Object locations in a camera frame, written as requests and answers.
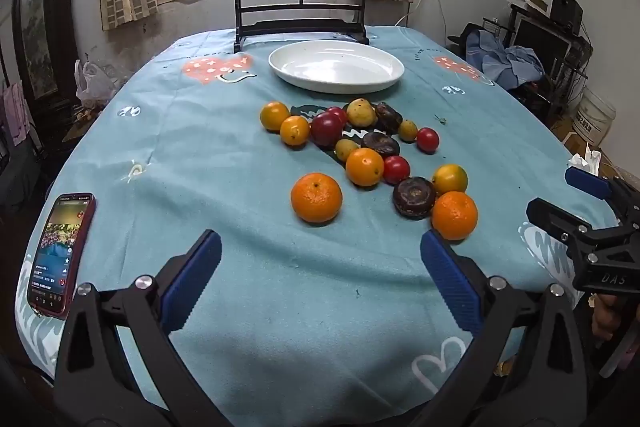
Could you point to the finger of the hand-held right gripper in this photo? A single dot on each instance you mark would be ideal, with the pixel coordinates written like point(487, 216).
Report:
point(555, 218)
point(587, 181)

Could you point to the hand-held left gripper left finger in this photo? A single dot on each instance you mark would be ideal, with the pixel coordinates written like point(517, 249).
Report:
point(195, 287)

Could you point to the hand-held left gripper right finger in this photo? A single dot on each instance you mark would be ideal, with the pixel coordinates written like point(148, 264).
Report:
point(450, 287)

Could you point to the large tangerine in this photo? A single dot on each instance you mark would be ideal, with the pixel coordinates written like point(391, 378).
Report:
point(454, 215)
point(316, 198)

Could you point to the yellowish green-tinged orange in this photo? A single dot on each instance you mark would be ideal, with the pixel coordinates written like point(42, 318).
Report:
point(449, 178)

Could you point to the red cherry tomato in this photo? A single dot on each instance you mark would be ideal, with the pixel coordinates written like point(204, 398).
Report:
point(396, 169)
point(427, 140)
point(339, 112)

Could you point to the dark purple passion fruit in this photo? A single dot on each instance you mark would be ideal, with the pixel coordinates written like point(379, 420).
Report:
point(389, 116)
point(381, 143)

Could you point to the small yellow-green fruit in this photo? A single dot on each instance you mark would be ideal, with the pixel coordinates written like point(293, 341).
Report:
point(345, 149)
point(407, 130)

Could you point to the small orange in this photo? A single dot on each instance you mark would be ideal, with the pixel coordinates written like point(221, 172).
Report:
point(274, 115)
point(294, 130)

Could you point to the white oval plate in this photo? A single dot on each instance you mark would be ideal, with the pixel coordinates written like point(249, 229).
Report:
point(330, 67)

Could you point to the person's right hand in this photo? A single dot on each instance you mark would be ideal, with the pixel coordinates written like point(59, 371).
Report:
point(606, 314)

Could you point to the white crumpled tissue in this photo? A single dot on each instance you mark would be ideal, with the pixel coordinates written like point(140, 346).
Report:
point(586, 160)

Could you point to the white bucket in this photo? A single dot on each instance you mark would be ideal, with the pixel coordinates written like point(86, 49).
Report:
point(595, 117)

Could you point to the red-cased smartphone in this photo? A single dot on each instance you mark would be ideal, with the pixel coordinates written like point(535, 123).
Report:
point(57, 252)

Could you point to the blue crumpled cloth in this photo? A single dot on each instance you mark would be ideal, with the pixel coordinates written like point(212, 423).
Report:
point(510, 62)

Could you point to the dark monitor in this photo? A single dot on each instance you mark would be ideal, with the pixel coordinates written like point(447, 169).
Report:
point(542, 42)

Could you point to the medium orange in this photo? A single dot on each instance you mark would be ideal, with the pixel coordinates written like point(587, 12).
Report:
point(364, 166)

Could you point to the black speaker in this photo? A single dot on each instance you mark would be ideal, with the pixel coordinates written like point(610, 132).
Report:
point(566, 9)

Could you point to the dark cloth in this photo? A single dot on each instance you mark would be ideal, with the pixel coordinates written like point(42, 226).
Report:
point(462, 39)

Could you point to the yellow round fruit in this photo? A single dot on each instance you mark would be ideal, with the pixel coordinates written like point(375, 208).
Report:
point(361, 112)

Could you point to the dark red plum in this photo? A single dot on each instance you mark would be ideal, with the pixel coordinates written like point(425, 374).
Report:
point(325, 130)

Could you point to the white plastic bag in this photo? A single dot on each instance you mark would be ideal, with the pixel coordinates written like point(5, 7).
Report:
point(92, 82)

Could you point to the pink hanging cloth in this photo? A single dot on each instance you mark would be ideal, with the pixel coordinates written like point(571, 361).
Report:
point(15, 114)

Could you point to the dark wooden cabinet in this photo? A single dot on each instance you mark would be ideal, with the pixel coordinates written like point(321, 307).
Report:
point(65, 32)

